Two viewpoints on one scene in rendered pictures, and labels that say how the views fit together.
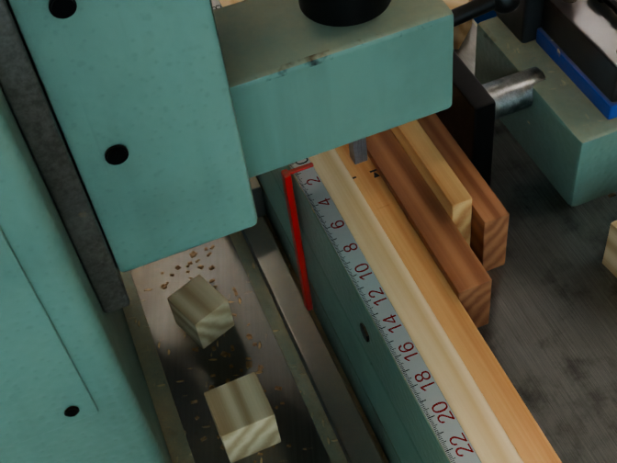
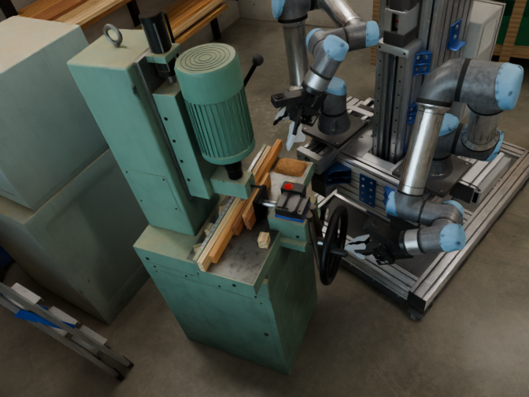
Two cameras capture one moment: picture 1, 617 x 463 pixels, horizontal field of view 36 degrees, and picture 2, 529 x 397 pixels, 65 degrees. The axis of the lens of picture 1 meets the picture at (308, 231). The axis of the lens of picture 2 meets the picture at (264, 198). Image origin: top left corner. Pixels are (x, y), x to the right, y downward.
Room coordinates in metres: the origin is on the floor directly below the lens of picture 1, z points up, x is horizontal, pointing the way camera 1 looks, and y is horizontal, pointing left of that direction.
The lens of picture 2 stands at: (-0.26, -0.86, 2.02)
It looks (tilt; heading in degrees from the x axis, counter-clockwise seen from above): 45 degrees down; 46
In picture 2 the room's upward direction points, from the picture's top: 12 degrees counter-clockwise
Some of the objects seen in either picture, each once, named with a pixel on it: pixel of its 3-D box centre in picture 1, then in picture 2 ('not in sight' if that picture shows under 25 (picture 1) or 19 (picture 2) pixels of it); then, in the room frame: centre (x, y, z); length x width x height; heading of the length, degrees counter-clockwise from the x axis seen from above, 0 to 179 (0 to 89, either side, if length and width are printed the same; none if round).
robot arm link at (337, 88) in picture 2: not in sight; (331, 94); (1.10, -0.01, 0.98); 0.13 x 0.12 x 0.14; 138
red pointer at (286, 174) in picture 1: (308, 241); not in sight; (0.42, 0.00, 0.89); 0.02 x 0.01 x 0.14; 105
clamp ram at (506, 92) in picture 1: (490, 101); (268, 203); (0.46, -0.13, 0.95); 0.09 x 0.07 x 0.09; 15
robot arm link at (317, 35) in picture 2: not in sight; (325, 43); (0.80, -0.18, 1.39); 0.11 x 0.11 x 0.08; 48
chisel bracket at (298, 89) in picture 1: (318, 73); (233, 183); (0.43, -0.02, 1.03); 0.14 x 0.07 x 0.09; 105
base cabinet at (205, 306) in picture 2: not in sight; (242, 281); (0.40, 0.08, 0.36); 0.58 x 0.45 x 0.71; 105
